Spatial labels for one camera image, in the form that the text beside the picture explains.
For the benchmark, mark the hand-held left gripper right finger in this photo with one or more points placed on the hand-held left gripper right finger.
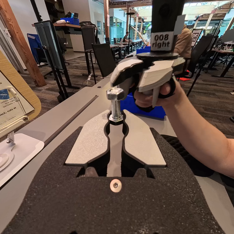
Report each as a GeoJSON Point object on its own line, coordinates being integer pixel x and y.
{"type": "Point", "coordinates": [144, 144]}

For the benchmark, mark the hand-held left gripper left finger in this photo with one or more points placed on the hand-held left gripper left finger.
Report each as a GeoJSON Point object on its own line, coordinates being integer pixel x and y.
{"type": "Point", "coordinates": [89, 144]}

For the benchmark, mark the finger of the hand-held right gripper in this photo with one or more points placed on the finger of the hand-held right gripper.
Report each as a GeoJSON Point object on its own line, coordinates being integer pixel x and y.
{"type": "Point", "coordinates": [126, 66]}
{"type": "Point", "coordinates": [155, 78]}

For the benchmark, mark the blue plastic bin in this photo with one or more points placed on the blue plastic bin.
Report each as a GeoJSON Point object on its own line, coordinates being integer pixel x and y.
{"type": "Point", "coordinates": [128, 106]}
{"type": "Point", "coordinates": [69, 21]}
{"type": "Point", "coordinates": [140, 50]}

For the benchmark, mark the silver hex bolt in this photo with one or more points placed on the silver hex bolt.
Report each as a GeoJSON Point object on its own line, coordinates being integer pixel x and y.
{"type": "Point", "coordinates": [116, 109]}

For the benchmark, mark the person's right forearm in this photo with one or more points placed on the person's right forearm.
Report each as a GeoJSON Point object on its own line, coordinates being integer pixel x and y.
{"type": "Point", "coordinates": [201, 137]}

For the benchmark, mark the person's right hand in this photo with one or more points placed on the person's right hand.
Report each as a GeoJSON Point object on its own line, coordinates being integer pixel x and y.
{"type": "Point", "coordinates": [175, 100]}

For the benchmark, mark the red object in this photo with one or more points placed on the red object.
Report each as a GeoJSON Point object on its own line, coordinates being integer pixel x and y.
{"type": "Point", "coordinates": [184, 79]}

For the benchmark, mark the black foam pad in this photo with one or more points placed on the black foam pad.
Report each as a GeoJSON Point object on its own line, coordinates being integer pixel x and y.
{"type": "Point", "coordinates": [175, 143]}

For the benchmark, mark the black floor lamp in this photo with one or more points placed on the black floor lamp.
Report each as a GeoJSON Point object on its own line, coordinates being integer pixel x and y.
{"type": "Point", "coordinates": [130, 13]}

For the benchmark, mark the tag sign board on stand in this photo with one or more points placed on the tag sign board on stand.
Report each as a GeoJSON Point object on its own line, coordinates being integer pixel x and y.
{"type": "Point", "coordinates": [196, 37]}

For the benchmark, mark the white power strip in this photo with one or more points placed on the white power strip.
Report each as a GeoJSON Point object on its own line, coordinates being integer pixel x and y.
{"type": "Point", "coordinates": [89, 77]}

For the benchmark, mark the black mesh office chair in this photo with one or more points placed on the black mesh office chair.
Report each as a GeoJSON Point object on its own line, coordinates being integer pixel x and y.
{"type": "Point", "coordinates": [197, 53]}

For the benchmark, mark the white cloth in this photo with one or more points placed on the white cloth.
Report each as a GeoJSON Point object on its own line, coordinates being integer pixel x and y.
{"type": "Point", "coordinates": [62, 21]}

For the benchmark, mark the white page holder bar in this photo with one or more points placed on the white page holder bar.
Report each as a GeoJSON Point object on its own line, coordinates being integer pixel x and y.
{"type": "Point", "coordinates": [12, 128]}

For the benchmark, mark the dark monitor on stand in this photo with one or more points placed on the dark monitor on stand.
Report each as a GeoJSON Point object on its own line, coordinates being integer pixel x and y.
{"type": "Point", "coordinates": [48, 42]}

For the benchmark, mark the blue jacket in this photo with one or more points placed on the blue jacket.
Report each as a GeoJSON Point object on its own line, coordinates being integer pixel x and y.
{"type": "Point", "coordinates": [34, 47]}

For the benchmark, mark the wooden post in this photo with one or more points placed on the wooden post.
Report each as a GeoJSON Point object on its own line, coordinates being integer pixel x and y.
{"type": "Point", "coordinates": [20, 42]}
{"type": "Point", "coordinates": [106, 18]}

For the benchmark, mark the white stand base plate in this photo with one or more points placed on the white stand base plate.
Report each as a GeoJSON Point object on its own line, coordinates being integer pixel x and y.
{"type": "Point", "coordinates": [27, 146]}

